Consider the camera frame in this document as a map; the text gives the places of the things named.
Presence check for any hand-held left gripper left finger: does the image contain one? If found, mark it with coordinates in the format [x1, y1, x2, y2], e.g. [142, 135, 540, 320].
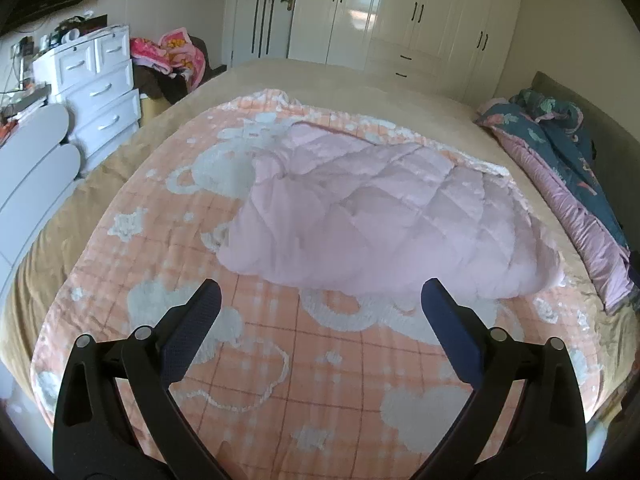
[52, 279, 236, 480]

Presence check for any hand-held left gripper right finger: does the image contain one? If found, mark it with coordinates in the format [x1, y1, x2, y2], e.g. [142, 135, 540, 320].
[420, 278, 588, 480]

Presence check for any pink quilted jacket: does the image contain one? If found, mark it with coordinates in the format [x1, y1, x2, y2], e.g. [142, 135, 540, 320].
[216, 121, 566, 301]

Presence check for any dark clothes pile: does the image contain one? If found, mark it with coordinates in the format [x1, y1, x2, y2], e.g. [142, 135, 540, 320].
[132, 60, 201, 107]

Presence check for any orange printed blanket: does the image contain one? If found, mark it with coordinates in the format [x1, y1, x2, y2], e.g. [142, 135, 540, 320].
[30, 89, 608, 480]

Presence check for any white rounded panel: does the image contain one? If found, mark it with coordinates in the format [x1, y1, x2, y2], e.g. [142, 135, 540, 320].
[0, 142, 82, 266]
[0, 105, 71, 201]

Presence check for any teal floral duvet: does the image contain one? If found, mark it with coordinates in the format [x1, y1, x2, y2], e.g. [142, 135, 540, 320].
[472, 87, 638, 316]

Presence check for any tan box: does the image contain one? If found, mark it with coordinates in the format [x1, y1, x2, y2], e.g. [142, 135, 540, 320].
[140, 95, 173, 126]

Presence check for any white drawer chest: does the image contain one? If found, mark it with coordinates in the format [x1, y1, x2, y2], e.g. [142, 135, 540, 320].
[32, 24, 143, 176]

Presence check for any bed with beige sheet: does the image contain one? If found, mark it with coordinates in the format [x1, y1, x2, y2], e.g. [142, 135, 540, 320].
[0, 57, 640, 480]

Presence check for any pink yellow printed blanket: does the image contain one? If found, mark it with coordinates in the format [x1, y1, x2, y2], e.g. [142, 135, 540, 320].
[129, 30, 207, 86]

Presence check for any cluttered desk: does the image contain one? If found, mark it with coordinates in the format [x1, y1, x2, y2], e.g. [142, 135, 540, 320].
[0, 35, 51, 136]

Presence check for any white door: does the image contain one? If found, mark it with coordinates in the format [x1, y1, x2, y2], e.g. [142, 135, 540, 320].
[222, 0, 301, 68]

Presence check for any clutter on drawer chest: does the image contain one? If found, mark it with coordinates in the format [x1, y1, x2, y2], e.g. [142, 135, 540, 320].
[42, 12, 108, 46]

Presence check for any white wardrobe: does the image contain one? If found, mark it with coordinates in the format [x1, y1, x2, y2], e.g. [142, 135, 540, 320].
[287, 0, 528, 101]

